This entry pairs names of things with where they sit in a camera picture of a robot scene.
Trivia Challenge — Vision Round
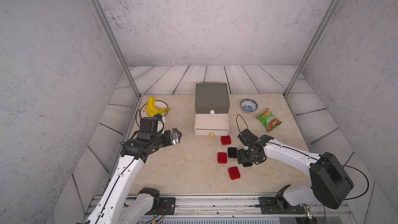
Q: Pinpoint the black brooch box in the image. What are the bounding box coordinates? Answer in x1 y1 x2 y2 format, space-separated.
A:
228 147 237 159
242 162 253 168

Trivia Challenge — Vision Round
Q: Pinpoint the red brooch box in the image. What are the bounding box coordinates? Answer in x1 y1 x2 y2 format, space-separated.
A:
217 152 228 164
221 135 232 145
228 167 240 180

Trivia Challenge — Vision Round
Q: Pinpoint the white drawer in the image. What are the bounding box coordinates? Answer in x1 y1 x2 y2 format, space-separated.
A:
194 114 230 136

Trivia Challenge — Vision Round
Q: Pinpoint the grey top drawer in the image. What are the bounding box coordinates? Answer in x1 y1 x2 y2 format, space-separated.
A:
195 83 230 114

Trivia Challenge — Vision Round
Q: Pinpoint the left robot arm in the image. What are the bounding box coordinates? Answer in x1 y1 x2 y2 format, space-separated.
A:
86 115 182 224

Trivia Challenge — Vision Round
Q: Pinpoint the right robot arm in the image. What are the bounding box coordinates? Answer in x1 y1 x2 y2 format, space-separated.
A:
236 129 354 213

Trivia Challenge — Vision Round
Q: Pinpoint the three-drawer storage cabinet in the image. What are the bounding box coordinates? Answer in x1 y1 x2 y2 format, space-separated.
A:
194 83 230 137

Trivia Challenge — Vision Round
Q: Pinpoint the yellow banana bunch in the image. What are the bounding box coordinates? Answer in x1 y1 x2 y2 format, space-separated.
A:
147 96 170 116

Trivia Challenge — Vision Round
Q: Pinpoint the cream round plate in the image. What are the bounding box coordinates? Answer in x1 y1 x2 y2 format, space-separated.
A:
139 100 168 118

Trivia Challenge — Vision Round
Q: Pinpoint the green snack bag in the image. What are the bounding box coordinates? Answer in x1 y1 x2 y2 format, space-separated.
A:
257 108 282 132

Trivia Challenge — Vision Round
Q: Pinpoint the blue white porcelain bowl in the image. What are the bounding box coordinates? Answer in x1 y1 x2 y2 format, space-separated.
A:
240 99 258 113

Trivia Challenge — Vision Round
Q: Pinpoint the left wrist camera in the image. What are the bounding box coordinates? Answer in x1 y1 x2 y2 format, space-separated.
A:
153 114 165 133

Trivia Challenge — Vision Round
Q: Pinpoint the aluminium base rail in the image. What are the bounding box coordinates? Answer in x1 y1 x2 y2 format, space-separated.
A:
140 194 356 224

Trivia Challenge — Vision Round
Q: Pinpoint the right metal frame post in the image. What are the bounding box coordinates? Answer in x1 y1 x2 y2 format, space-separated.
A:
283 0 342 99

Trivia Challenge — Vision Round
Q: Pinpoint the metal frame post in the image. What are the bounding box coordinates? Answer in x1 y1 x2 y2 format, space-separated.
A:
283 0 342 99
89 0 141 97

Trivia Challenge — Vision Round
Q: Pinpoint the left metal frame post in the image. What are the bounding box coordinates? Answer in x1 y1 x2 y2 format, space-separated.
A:
89 0 141 97

